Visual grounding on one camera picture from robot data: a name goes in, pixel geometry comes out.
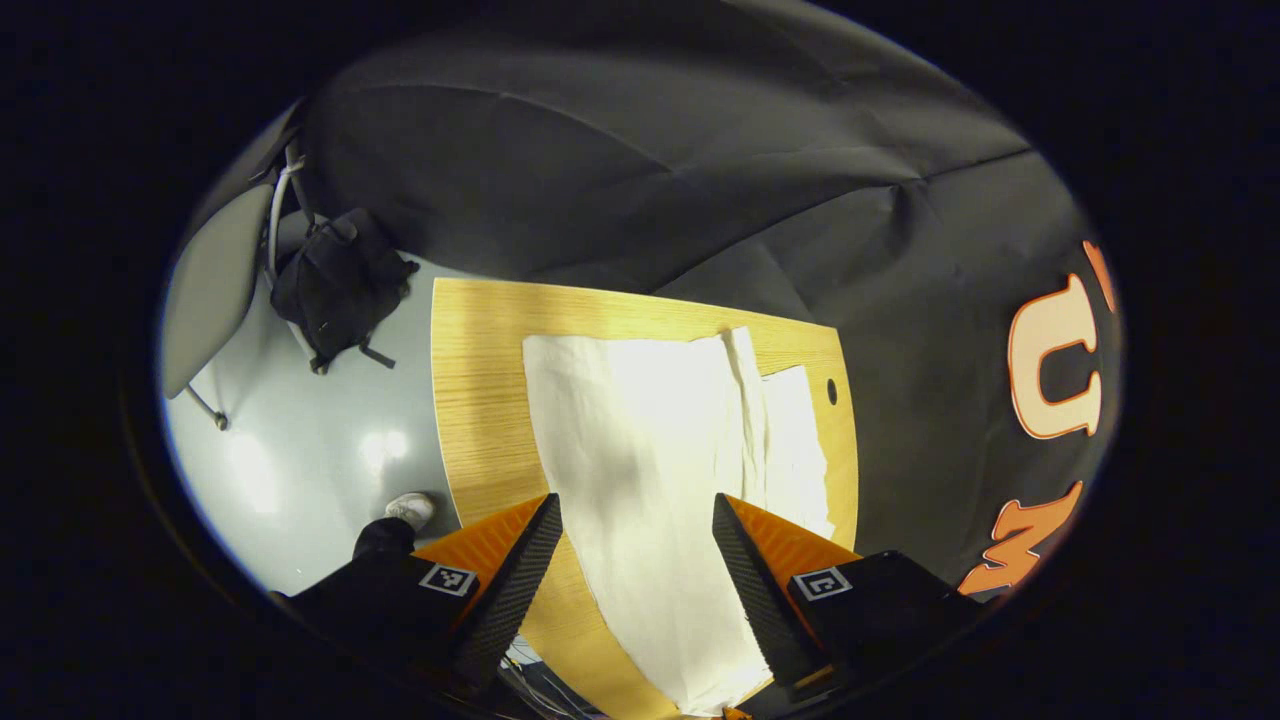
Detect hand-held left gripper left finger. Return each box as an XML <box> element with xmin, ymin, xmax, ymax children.
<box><xmin>283</xmin><ymin>492</ymin><xmax>565</xmax><ymax>693</ymax></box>

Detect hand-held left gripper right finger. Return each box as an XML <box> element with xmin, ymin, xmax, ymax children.
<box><xmin>711</xmin><ymin>492</ymin><xmax>988</xmax><ymax>703</ymax></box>

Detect white jeans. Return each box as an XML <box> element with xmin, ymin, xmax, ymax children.
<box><xmin>521</xmin><ymin>324</ymin><xmax>837</xmax><ymax>717</ymax></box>

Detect person's white shoe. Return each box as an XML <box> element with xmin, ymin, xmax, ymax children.
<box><xmin>384</xmin><ymin>491</ymin><xmax>439</xmax><ymax>534</ymax></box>

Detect person's leg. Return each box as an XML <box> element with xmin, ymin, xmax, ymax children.
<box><xmin>350</xmin><ymin>516</ymin><xmax>417</xmax><ymax>569</ymax></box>

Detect black backpack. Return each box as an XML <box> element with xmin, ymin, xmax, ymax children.
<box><xmin>269</xmin><ymin>207</ymin><xmax>421</xmax><ymax>376</ymax></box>

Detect grey chair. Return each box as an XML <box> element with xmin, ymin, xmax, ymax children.
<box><xmin>158</xmin><ymin>98</ymin><xmax>306</xmax><ymax>433</ymax></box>

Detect black backdrop cloth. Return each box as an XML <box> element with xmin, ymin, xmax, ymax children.
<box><xmin>298</xmin><ymin>8</ymin><xmax>1123</xmax><ymax>603</ymax></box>

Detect bundle of cables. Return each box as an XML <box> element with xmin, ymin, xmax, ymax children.
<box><xmin>494</xmin><ymin>638</ymin><xmax>603</xmax><ymax>720</ymax></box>

